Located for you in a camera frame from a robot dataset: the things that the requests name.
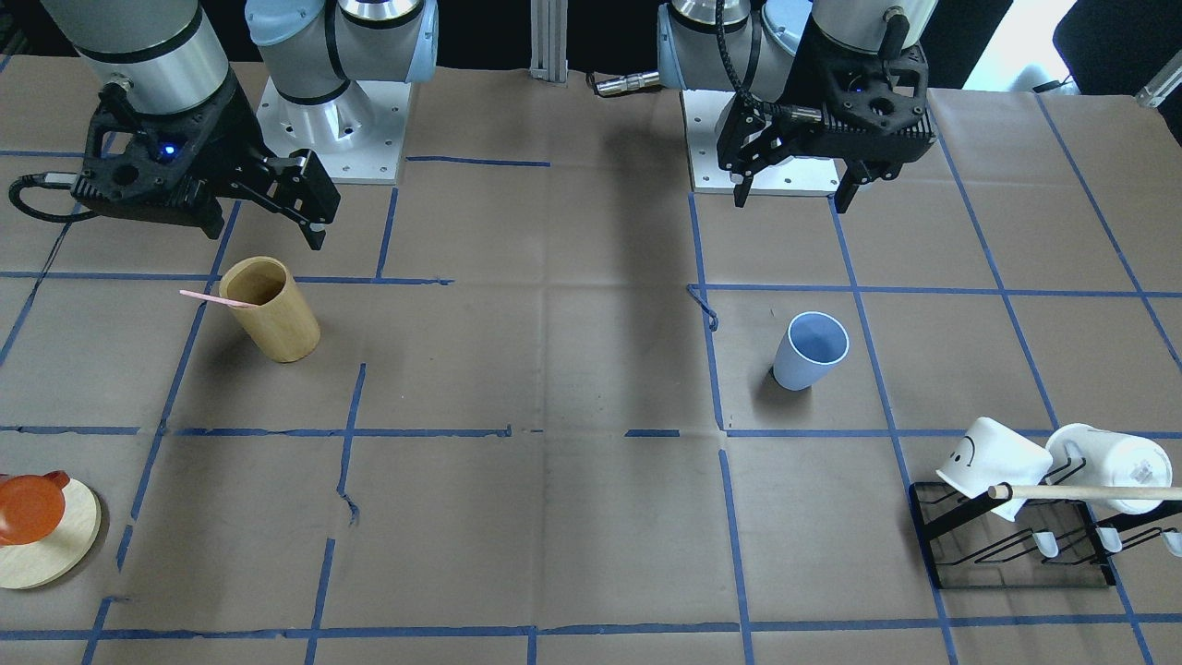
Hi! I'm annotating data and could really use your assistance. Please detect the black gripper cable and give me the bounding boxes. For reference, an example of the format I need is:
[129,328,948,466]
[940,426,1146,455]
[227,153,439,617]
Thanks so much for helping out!
[8,172,98,224]

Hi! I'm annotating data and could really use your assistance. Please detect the aluminium frame post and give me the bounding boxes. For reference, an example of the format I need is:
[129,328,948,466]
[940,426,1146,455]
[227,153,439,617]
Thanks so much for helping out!
[528,0,569,87]

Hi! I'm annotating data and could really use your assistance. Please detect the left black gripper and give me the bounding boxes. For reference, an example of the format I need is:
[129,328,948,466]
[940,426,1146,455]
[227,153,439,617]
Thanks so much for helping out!
[717,39,931,214]

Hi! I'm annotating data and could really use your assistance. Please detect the white plain mug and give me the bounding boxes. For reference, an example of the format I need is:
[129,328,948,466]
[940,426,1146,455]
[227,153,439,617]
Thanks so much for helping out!
[1045,422,1173,488]

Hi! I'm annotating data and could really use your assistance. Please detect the white smiley mug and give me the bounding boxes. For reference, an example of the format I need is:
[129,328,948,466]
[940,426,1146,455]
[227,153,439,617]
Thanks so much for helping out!
[935,417,1053,500]

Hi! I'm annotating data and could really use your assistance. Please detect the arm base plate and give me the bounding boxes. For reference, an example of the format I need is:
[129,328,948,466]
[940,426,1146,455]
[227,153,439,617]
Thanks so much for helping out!
[255,80,415,185]
[681,90,839,197]

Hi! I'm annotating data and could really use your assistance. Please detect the wooden mug tree stand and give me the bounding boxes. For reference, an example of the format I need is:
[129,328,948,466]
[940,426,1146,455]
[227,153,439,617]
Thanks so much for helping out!
[1,477,103,591]

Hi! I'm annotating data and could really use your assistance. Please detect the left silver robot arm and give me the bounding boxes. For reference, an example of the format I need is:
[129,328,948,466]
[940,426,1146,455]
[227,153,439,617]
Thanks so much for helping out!
[657,1,937,213]

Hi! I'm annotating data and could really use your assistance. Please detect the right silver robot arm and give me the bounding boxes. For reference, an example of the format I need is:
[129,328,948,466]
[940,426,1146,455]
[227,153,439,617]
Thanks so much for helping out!
[9,1,439,252]

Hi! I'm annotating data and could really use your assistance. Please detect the tan bamboo cup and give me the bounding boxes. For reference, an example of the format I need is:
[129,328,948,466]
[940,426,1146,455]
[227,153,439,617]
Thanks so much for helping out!
[217,256,322,363]

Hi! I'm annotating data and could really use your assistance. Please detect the wooden rack rod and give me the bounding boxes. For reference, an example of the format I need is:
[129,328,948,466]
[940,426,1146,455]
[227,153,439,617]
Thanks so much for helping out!
[987,483,1181,502]

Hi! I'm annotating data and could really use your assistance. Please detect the black wire mug rack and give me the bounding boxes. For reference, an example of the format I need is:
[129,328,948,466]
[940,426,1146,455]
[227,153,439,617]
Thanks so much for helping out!
[909,476,1178,589]

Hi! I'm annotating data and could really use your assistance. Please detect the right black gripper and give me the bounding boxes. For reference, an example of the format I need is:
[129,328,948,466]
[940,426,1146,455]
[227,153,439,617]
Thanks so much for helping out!
[70,71,340,252]

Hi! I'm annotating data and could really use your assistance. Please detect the light blue plastic cup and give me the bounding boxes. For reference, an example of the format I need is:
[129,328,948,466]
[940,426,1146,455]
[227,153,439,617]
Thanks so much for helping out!
[772,311,850,391]

